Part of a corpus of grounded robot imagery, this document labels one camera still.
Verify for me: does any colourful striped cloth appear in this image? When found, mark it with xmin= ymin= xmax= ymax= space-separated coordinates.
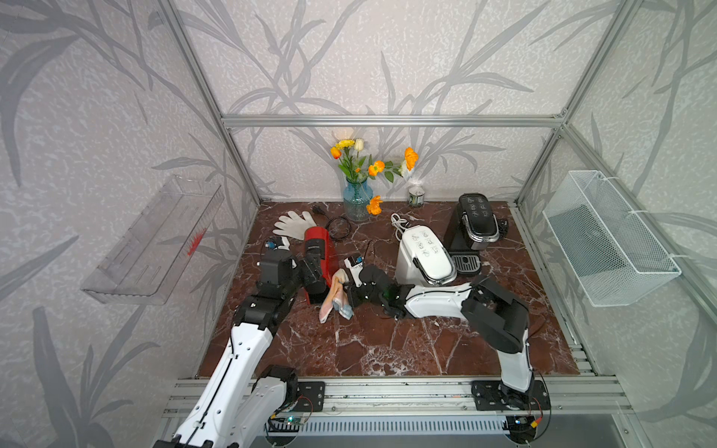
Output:
xmin=319 ymin=269 xmax=354 ymax=324

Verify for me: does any red coffee machine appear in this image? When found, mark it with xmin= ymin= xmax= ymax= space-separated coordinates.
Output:
xmin=302 ymin=226 xmax=338 ymax=305

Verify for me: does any white coffee machine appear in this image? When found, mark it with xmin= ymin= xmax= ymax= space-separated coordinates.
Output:
xmin=395 ymin=226 xmax=457 ymax=287

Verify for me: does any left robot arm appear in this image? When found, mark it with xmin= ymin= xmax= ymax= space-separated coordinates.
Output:
xmin=154 ymin=249 xmax=326 ymax=447

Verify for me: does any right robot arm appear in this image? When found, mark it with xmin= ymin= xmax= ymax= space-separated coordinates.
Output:
xmin=345 ymin=265 xmax=534 ymax=395

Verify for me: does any black coffee machine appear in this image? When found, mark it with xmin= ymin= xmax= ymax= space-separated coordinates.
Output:
xmin=444 ymin=193 xmax=500 ymax=276

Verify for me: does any white work glove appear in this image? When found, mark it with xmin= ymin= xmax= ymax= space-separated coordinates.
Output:
xmin=273 ymin=211 xmax=317 ymax=241

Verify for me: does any blue glass vase with flowers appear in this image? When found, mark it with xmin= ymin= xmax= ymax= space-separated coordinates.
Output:
xmin=330 ymin=138 xmax=419 ymax=222

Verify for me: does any small green can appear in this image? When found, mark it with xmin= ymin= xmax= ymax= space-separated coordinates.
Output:
xmin=408 ymin=185 xmax=425 ymax=207

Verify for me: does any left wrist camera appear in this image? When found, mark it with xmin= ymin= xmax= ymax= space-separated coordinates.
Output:
xmin=264 ymin=235 xmax=291 ymax=250

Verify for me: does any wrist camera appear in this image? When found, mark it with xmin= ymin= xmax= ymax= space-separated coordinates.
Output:
xmin=344 ymin=253 xmax=364 ymax=287
xmin=264 ymin=235 xmax=291 ymax=250

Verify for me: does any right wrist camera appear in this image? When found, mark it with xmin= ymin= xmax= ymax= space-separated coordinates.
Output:
xmin=344 ymin=253 xmax=364 ymax=287

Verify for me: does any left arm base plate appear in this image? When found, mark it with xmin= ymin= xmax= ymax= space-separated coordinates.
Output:
xmin=276 ymin=381 xmax=326 ymax=413

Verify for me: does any clear plastic wall shelf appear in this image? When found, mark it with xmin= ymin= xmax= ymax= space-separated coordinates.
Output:
xmin=80 ymin=175 xmax=225 ymax=305

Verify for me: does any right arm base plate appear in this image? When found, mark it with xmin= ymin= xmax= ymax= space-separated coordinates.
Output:
xmin=471 ymin=379 xmax=552 ymax=412

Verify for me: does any white wire basket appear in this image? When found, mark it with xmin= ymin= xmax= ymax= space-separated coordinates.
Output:
xmin=543 ymin=170 xmax=682 ymax=307

